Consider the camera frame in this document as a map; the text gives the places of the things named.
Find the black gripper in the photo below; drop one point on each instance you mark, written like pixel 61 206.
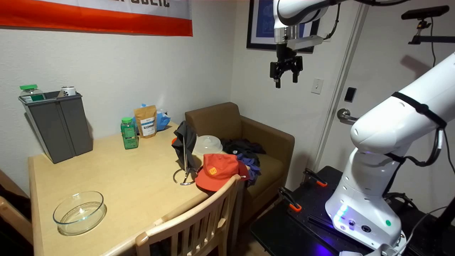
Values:
pixel 287 58

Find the dark grey cap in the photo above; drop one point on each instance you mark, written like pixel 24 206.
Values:
pixel 184 142

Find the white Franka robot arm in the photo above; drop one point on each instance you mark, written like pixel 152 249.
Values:
pixel 378 208

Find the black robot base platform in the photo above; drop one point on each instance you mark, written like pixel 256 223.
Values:
pixel 284 232

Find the orange cap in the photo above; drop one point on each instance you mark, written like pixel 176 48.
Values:
pixel 217 171

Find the brown armchair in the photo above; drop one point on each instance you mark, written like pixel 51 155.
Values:
pixel 274 142

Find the black door lock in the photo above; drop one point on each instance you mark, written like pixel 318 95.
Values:
pixel 349 94

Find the black clothing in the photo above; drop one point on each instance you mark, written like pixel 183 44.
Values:
pixel 241 145

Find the purple clothing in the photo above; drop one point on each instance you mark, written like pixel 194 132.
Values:
pixel 250 165

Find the white door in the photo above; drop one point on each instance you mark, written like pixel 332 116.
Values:
pixel 378 57

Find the blue plastic bag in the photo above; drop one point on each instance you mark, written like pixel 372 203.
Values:
pixel 162 122

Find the brown paper pouch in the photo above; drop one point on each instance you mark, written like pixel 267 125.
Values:
pixel 146 122

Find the green plastic bottle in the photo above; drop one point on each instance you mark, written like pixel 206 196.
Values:
pixel 129 135

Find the wooden chair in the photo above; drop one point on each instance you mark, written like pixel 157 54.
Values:
pixel 189 222
pixel 8 208

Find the red and white banner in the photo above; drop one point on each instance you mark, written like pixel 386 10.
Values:
pixel 93 23

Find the small white container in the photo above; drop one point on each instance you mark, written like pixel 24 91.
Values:
pixel 68 89

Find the grey plastic bin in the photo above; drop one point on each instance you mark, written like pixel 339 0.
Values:
pixel 57 128

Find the clear glass bowl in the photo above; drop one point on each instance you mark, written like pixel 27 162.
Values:
pixel 79 213

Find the green capped bottle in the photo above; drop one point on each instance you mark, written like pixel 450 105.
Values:
pixel 28 88

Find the white light switch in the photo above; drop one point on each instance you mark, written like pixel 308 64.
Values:
pixel 317 85

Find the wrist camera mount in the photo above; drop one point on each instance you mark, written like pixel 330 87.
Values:
pixel 293 35

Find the black camera on stand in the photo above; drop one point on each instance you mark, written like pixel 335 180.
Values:
pixel 423 11

